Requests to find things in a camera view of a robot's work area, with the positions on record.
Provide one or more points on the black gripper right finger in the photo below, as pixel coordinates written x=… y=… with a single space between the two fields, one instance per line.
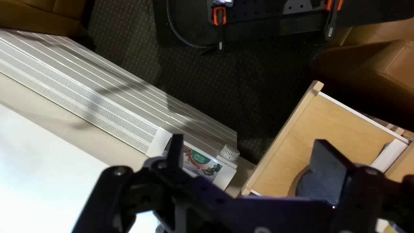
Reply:
x=331 y=172

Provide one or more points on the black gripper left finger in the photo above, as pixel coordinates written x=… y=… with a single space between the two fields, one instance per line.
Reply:
x=129 y=194

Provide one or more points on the wooden pull-out shelf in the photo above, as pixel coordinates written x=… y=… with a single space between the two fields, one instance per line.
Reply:
x=310 y=134

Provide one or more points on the white bar-shaped object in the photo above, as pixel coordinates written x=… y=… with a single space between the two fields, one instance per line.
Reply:
x=388 y=156

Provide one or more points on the light wooden cabinet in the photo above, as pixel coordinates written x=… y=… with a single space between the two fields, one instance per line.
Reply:
x=402 y=166

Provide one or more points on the white carton with green label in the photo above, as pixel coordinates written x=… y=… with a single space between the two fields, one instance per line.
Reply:
x=201 y=166

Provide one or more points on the white slatted radiator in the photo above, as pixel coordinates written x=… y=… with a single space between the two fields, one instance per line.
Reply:
x=107 y=99

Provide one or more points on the tan leather armchair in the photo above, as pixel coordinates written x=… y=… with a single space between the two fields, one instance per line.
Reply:
x=375 y=60

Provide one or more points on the black clamp with orange grip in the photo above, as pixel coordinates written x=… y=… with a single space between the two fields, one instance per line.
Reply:
x=332 y=13
x=218 y=14

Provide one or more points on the tan upholstered seat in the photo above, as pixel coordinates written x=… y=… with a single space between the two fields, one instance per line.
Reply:
x=38 y=14

